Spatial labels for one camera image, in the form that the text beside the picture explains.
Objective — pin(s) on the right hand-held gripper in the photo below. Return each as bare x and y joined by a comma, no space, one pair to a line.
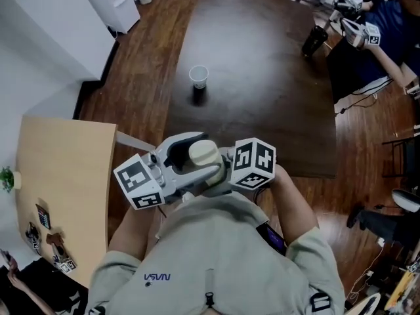
252,162

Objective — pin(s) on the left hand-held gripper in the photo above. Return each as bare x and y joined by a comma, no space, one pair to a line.
138,179

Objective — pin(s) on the white plastic cap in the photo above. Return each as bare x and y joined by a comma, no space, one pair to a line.
203,151

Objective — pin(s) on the person's right forearm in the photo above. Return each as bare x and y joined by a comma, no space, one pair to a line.
295,208

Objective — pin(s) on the person's left forearm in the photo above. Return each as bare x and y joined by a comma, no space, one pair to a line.
134,231

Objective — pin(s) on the white paper cup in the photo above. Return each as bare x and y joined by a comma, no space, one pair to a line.
198,79

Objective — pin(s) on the person's grey shirt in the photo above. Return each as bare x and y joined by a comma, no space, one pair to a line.
213,258

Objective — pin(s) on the dark brown wooden table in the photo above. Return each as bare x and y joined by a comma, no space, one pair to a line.
256,77

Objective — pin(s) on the light wooden table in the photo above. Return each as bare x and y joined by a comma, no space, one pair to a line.
65,162

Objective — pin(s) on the black calculator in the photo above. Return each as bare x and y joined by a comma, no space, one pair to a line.
44,217

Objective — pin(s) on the spare grey hand-held gripper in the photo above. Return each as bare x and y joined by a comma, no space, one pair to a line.
33,235

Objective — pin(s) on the small potted plant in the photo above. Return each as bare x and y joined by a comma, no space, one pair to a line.
8,177

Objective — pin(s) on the black metal chair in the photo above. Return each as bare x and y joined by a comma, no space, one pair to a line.
398,156

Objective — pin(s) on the white office chair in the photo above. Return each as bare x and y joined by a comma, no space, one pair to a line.
407,200

